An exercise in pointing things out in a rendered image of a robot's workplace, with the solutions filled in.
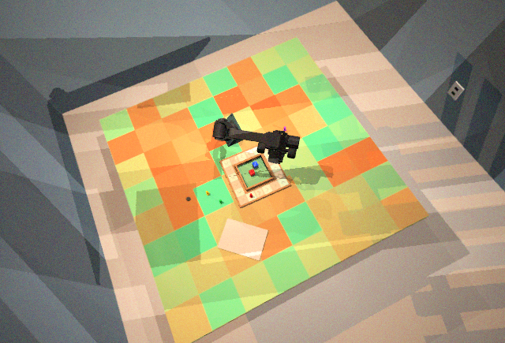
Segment white square track with arrows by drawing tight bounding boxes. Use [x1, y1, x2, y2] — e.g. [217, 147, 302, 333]
[221, 147, 289, 205]

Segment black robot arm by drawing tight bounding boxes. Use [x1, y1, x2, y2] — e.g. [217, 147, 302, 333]
[212, 117, 300, 164]

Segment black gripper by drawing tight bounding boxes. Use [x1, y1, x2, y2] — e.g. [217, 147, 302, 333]
[257, 142, 297, 158]

